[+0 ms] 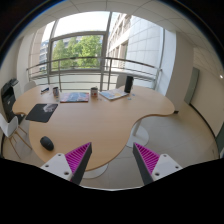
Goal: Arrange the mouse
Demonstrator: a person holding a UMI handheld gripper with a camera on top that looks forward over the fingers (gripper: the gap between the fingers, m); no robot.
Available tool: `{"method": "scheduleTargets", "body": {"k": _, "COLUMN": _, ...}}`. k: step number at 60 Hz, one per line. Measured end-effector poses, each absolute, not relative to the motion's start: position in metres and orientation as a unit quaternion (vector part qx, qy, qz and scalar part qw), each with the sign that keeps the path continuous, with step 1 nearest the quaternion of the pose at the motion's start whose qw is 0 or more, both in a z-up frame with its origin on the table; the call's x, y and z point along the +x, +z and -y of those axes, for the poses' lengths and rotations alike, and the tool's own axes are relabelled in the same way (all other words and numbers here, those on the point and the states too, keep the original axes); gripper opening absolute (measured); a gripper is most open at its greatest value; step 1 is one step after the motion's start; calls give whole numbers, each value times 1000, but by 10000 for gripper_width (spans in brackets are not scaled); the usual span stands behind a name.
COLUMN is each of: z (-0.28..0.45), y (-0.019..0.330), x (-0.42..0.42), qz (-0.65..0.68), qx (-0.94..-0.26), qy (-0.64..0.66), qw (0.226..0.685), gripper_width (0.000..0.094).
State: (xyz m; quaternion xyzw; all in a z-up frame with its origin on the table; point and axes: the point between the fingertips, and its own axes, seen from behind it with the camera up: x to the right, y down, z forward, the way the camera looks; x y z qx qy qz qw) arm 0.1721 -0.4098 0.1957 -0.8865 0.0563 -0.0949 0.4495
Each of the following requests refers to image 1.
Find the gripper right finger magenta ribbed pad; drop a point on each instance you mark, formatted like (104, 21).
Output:
(153, 166)

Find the dark printed mug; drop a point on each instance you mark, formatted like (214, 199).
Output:
(56, 92)

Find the white chair wooden legs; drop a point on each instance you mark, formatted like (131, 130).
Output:
(10, 129)

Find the white red mug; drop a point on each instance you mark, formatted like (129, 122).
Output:
(94, 92)

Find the black mouse pad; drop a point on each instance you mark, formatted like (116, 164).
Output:
(41, 112)

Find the wooden curved table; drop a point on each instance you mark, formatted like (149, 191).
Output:
(105, 124)

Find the white chair behind table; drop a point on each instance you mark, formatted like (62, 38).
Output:
(29, 86)

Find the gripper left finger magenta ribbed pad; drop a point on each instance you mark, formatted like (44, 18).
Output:
(70, 166)

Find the black cylindrical speaker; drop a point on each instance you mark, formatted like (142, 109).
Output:
(128, 84)

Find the black computer mouse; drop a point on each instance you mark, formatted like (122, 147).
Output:
(47, 143)

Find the black printer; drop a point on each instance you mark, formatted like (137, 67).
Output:
(9, 93)

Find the metal balcony railing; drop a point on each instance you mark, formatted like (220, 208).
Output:
(82, 73)

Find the small dark stapler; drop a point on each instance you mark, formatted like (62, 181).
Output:
(45, 90)

